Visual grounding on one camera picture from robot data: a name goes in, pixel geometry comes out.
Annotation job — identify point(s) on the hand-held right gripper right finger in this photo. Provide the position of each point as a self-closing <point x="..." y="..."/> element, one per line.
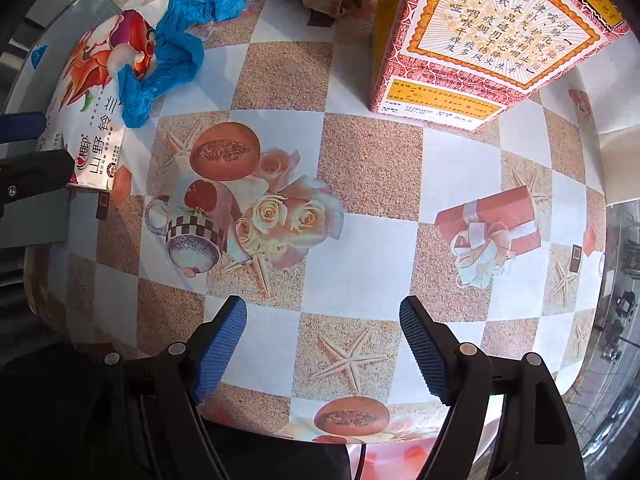
<point x="425" y="355"/>

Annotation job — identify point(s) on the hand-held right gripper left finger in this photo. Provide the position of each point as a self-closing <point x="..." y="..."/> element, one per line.
<point x="220" y="355"/>

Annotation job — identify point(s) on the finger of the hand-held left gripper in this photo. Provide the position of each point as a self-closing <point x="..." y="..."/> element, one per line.
<point x="22" y="123"/>
<point x="35" y="175"/>

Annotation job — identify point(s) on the white storage box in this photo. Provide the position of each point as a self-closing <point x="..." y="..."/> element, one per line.
<point x="75" y="15"/>

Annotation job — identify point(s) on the snack bag with cartoon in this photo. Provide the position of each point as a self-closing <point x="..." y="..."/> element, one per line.
<point x="90" y="110"/>

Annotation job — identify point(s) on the blue plastic bag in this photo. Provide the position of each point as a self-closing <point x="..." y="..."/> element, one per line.
<point x="170" y="45"/>

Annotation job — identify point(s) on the checkered printed tablecloth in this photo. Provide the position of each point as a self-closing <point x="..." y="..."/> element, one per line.
<point x="370" y="160"/>

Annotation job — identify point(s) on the red patterned cardboard box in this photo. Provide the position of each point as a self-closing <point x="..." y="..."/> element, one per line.
<point x="500" y="35"/>

